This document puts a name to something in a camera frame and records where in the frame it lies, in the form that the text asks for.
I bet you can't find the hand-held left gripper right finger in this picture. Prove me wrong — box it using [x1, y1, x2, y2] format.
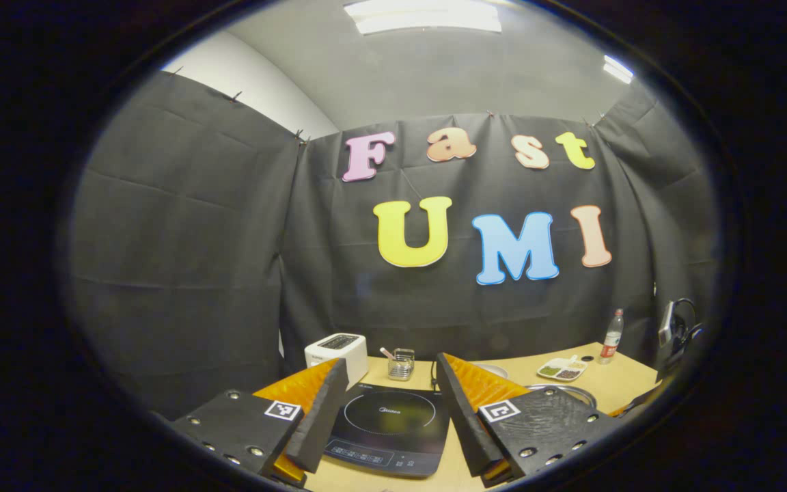
[436, 353, 631, 489]

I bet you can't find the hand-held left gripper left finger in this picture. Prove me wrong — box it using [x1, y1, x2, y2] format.
[171, 357, 350, 489]

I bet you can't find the clear water bottle red label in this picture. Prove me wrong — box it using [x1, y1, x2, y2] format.
[598, 308, 625, 365]

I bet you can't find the small ceiling light panel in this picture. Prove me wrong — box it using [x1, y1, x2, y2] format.
[603, 55, 635, 84]

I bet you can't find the large ceiling light panel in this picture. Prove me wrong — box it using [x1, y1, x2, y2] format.
[344, 0, 503, 35]

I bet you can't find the stainless steel pot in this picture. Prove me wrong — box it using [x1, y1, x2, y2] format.
[525, 383, 598, 411]

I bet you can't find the black induction cooktop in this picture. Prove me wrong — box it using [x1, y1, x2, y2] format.
[323, 383, 451, 478]

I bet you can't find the small wire mesh holder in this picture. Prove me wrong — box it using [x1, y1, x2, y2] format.
[387, 348, 416, 381]

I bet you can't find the white toaster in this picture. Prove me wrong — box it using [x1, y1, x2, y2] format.
[304, 333, 369, 390]

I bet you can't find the white divided dish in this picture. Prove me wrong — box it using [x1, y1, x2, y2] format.
[537, 355, 590, 381]

